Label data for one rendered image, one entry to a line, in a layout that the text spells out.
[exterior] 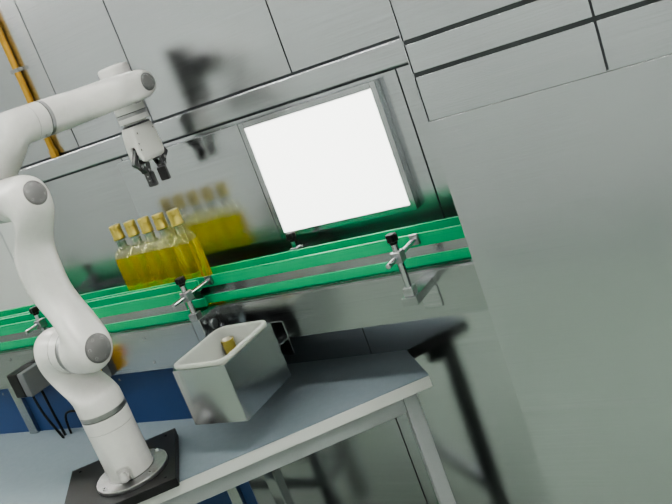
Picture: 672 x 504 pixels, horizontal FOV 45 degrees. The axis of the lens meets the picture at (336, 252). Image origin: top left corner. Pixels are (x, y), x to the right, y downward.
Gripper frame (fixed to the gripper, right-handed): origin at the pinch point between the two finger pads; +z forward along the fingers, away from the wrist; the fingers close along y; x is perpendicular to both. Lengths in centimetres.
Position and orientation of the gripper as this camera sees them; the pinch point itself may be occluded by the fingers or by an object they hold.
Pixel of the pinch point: (157, 176)
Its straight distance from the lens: 231.3
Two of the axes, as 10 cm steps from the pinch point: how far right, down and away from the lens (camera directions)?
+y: -4.3, 3.8, -8.2
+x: 8.4, -1.7, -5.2
